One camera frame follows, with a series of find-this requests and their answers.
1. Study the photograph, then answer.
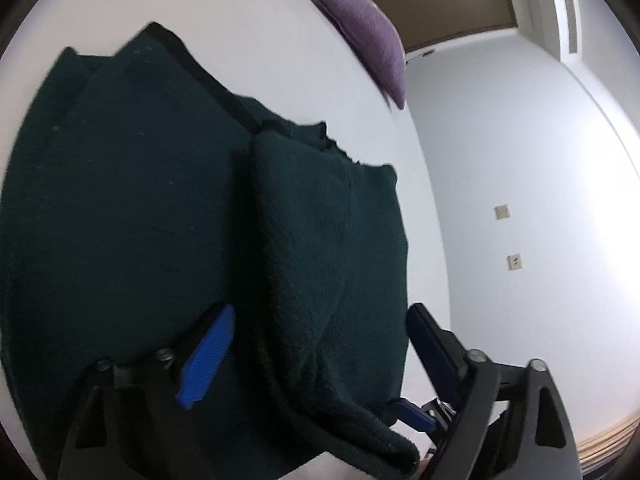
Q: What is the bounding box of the dark green knitted garment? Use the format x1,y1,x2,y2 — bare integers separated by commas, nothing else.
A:
1,24,419,479

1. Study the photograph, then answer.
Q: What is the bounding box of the purple cushion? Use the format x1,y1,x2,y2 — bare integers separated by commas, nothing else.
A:
314,0,407,110

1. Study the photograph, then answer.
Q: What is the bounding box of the white bed mattress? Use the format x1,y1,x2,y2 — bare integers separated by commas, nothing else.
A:
1,0,450,323

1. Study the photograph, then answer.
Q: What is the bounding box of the brown wooden door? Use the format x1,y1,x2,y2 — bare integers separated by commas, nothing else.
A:
372,0,518,53

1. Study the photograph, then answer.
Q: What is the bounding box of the lower wall socket plate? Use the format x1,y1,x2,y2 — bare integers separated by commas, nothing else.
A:
506,254,523,271

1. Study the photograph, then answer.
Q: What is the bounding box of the upper wall switch plate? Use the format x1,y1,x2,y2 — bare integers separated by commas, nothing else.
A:
495,204,511,220

